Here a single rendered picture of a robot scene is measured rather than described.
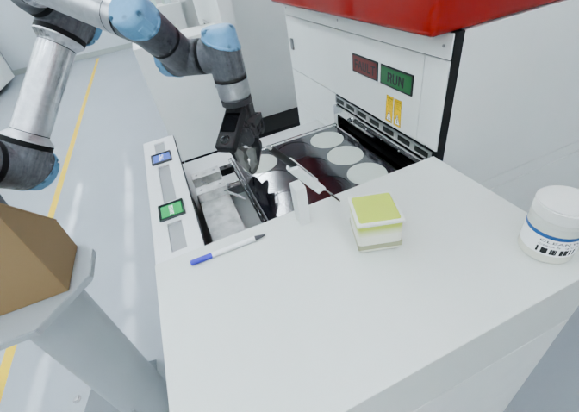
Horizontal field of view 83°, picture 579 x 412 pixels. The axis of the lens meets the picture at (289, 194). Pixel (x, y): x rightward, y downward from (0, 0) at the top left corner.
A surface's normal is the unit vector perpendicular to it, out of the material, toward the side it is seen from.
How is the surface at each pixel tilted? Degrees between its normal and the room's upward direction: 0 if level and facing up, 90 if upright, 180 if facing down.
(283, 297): 0
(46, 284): 90
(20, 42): 90
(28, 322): 0
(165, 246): 0
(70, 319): 90
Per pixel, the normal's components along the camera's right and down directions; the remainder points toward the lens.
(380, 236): 0.06, 0.61
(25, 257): 0.36, 0.54
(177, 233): -0.14, -0.78
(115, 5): -0.26, -0.07
